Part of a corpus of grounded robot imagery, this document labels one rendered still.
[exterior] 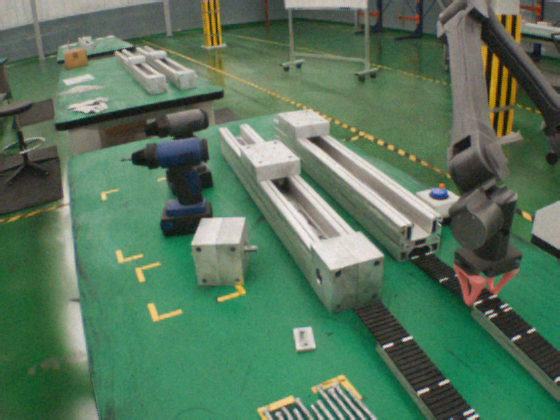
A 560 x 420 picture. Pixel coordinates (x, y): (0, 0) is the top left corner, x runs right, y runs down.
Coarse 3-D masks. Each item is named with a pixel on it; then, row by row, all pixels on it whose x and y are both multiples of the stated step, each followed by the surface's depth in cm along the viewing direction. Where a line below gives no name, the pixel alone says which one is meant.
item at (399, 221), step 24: (288, 144) 145; (312, 144) 131; (336, 144) 131; (312, 168) 130; (336, 168) 115; (360, 168) 117; (336, 192) 116; (360, 192) 103; (384, 192) 107; (408, 192) 101; (360, 216) 105; (384, 216) 94; (408, 216) 98; (432, 216) 90; (384, 240) 96; (408, 240) 90; (432, 240) 93
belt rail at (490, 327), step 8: (472, 312) 75; (480, 312) 73; (480, 320) 73; (488, 320) 71; (488, 328) 71; (496, 328) 69; (496, 336) 69; (504, 336) 67; (504, 344) 68; (512, 344) 66; (512, 352) 66; (520, 352) 64; (520, 360) 64; (528, 360) 62; (528, 368) 62; (536, 368) 61; (536, 376) 61; (544, 376) 60; (544, 384) 59; (552, 384) 58; (552, 392) 58
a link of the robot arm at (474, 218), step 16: (496, 144) 65; (496, 160) 63; (496, 176) 64; (464, 192) 70; (480, 192) 63; (464, 208) 61; (480, 208) 61; (496, 208) 62; (464, 224) 62; (480, 224) 60; (496, 224) 62; (464, 240) 63; (480, 240) 61
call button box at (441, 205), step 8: (424, 192) 106; (448, 192) 105; (424, 200) 103; (432, 200) 102; (440, 200) 102; (448, 200) 102; (456, 200) 102; (432, 208) 101; (440, 208) 100; (448, 208) 101; (448, 216) 102; (448, 224) 103
